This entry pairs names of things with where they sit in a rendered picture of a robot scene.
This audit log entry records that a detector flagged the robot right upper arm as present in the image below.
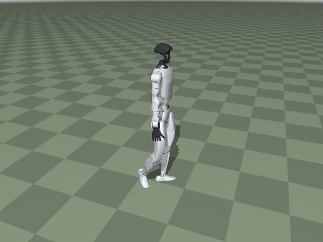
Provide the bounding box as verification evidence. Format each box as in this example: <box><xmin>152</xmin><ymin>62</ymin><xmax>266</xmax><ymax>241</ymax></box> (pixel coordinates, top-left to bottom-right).
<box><xmin>151</xmin><ymin>72</ymin><xmax>163</xmax><ymax>106</ymax></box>

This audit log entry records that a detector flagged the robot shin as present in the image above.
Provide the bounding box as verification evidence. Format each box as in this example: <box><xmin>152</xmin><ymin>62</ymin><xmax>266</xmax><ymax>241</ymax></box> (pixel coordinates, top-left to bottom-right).
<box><xmin>141</xmin><ymin>153</ymin><xmax>159</xmax><ymax>176</ymax></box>
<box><xmin>159</xmin><ymin>148</ymin><xmax>171</xmax><ymax>177</ymax></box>

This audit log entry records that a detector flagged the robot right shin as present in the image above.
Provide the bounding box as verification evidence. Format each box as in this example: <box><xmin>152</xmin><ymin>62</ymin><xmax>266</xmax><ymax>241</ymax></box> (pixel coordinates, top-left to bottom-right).
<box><xmin>141</xmin><ymin>153</ymin><xmax>159</xmax><ymax>176</ymax></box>

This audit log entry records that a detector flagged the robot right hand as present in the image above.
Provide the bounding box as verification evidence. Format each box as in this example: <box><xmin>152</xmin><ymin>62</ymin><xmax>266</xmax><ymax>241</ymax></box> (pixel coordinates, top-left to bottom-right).
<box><xmin>152</xmin><ymin>122</ymin><xmax>165</xmax><ymax>141</ymax></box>

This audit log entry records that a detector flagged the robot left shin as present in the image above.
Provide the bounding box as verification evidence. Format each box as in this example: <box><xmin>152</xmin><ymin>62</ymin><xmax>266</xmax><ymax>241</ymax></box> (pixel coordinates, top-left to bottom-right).
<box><xmin>159</xmin><ymin>148</ymin><xmax>171</xmax><ymax>177</ymax></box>

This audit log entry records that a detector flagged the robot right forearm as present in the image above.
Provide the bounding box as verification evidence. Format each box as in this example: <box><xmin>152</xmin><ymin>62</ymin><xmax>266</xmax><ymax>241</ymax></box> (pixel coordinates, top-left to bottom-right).
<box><xmin>151</xmin><ymin>99</ymin><xmax>160</xmax><ymax>128</ymax></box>

